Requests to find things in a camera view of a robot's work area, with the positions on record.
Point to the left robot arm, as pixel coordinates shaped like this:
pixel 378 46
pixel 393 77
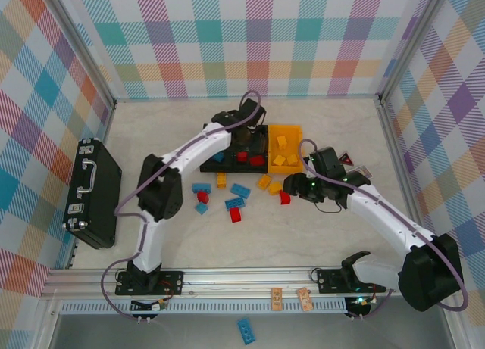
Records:
pixel 151 243

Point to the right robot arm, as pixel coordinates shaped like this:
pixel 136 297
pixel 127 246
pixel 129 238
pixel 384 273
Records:
pixel 382 216

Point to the yellow plastic bin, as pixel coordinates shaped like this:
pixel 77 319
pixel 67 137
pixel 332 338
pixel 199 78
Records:
pixel 291 133

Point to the red triangular tile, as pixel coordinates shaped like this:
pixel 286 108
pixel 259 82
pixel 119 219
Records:
pixel 346 160

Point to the small printed card box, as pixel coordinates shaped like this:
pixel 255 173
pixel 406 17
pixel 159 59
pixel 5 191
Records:
pixel 363 171

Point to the blue lego brick studs up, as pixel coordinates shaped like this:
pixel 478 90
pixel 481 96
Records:
pixel 241 190

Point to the blue lego brick upside down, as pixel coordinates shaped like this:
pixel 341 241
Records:
pixel 234 203

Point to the orange printed tag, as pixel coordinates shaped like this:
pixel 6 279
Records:
pixel 304 299
pixel 277 299

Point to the thin blue lego plate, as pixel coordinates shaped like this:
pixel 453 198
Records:
pixel 246 331

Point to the aluminium rear rail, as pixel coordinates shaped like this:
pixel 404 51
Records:
pixel 189 98

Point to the right black mount plate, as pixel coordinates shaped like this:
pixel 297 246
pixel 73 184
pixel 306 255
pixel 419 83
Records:
pixel 329 281

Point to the black mount plate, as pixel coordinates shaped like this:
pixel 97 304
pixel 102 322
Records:
pixel 329 281
pixel 172 282

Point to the long aluminium base rail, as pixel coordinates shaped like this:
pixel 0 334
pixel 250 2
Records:
pixel 246 281

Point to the left black mount plate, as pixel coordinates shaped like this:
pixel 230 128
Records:
pixel 172 282

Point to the aluminium frame post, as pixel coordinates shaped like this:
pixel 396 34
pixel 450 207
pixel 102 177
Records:
pixel 81 42
pixel 413 42

